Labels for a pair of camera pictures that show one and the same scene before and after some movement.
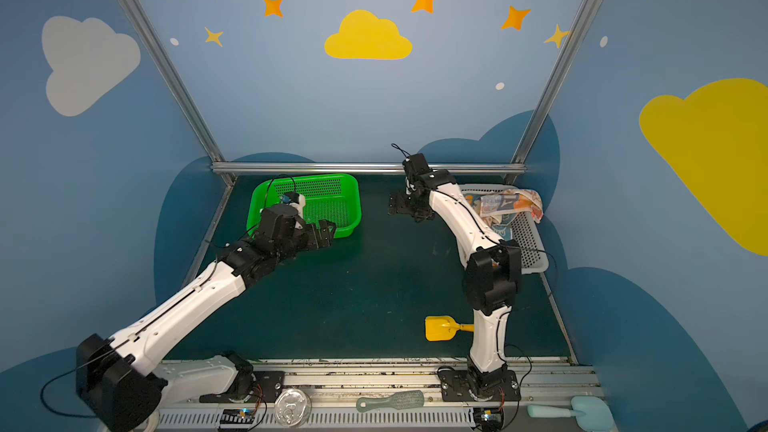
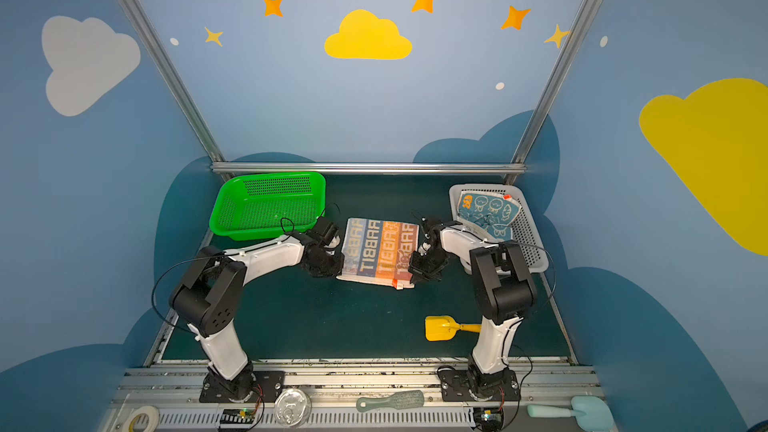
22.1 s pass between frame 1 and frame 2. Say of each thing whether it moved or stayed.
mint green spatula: stayed
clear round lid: stayed
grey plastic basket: stayed
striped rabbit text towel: moved
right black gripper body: moved
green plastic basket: moved
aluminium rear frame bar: stayed
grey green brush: stayed
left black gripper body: moved
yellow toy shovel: stayed
